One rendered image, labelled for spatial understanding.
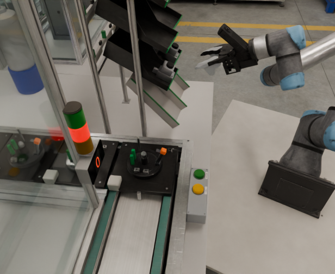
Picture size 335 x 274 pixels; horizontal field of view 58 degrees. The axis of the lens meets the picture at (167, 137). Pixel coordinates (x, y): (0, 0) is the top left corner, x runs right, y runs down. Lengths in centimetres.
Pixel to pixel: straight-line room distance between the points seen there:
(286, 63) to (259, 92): 222
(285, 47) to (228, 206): 62
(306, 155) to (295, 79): 31
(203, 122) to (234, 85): 180
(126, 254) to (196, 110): 84
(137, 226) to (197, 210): 22
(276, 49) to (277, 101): 214
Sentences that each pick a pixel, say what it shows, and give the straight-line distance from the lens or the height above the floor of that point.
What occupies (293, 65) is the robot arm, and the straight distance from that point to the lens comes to 105.
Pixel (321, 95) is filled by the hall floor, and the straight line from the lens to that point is 342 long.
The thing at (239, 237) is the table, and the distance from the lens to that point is 118.
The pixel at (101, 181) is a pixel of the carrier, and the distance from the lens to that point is 119.
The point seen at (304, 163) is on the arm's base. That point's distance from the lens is 120.
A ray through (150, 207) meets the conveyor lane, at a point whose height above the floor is 92.
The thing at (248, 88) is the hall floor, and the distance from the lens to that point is 329.
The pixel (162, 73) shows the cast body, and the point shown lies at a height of 124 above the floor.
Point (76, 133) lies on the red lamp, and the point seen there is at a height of 135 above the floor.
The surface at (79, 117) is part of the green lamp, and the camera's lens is 80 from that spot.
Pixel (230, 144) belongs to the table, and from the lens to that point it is 145.
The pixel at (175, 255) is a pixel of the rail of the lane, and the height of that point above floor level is 95.
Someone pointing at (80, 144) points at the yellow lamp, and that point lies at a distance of 86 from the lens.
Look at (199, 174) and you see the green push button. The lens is 118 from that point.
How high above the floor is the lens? 190
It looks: 45 degrees down
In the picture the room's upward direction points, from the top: 2 degrees counter-clockwise
